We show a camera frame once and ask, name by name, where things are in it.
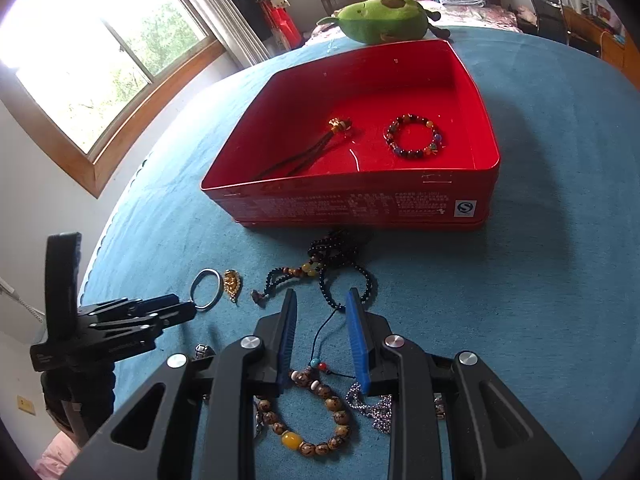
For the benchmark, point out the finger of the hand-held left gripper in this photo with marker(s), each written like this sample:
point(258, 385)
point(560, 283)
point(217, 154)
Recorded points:
point(172, 314)
point(155, 301)

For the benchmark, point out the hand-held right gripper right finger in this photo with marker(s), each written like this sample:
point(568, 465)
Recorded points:
point(356, 340)

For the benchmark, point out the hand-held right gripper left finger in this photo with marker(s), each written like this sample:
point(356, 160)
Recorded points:
point(289, 330)

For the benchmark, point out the plain silver bangle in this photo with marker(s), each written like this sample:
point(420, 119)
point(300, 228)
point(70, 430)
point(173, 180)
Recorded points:
point(218, 285)

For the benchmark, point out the red tin box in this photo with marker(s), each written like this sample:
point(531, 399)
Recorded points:
point(350, 95)

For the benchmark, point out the gold leaf pendant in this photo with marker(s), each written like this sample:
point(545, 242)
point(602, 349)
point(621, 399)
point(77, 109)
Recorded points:
point(231, 284)

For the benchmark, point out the blue bed sheet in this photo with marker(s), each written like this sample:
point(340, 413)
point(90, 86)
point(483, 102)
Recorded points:
point(525, 260)

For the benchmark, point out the gold pendant with brown tassel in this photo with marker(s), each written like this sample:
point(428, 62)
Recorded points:
point(337, 125)

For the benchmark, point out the wooden framed window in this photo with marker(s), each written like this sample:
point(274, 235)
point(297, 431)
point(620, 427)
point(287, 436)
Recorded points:
point(60, 35)

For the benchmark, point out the white curtain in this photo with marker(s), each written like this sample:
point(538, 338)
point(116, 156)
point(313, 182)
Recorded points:
point(225, 15)

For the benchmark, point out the red bag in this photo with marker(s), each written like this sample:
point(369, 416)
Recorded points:
point(285, 27)

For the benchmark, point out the dark hanging clothes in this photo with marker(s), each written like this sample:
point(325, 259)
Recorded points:
point(247, 0)

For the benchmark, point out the green plush toy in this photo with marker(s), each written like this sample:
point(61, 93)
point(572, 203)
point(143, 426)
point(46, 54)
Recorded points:
point(385, 17)

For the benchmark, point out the pink floral bedding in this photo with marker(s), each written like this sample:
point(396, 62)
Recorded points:
point(492, 17)

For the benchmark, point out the black chair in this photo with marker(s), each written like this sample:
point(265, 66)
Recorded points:
point(542, 5)

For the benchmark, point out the wooden desk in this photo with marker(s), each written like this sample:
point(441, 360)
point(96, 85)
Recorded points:
point(585, 27)

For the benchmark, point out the yellow wall socket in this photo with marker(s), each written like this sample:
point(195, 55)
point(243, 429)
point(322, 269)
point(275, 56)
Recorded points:
point(26, 405)

